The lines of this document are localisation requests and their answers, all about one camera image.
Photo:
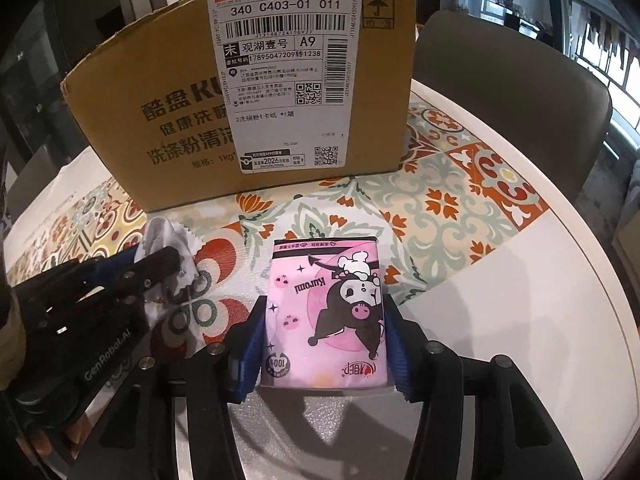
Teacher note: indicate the brown cardboard box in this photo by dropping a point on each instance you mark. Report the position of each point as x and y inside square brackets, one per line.
[206, 98]

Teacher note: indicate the patterned tile tablecloth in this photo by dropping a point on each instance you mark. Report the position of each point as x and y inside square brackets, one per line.
[477, 245]

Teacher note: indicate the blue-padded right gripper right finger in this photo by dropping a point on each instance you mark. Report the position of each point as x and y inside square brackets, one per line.
[515, 437]

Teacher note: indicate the person's hand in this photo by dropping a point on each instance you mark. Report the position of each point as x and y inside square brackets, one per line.
[12, 337]

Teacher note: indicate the black piano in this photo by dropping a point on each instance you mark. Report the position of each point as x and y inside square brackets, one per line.
[537, 32]

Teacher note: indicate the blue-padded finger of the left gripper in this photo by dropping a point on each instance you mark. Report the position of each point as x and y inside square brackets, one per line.
[110, 268]

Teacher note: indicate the pink cartoon tissue pack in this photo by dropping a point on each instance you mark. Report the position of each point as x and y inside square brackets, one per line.
[324, 324]

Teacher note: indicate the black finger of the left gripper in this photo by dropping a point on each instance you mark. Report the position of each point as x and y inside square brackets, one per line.
[150, 271]

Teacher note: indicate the white black patterned cloth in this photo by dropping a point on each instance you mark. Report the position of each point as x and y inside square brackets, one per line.
[161, 232]

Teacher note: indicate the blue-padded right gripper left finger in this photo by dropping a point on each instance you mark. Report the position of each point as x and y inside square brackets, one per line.
[135, 437]

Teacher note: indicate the dark chair right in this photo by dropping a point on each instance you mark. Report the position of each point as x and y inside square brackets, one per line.
[550, 108]

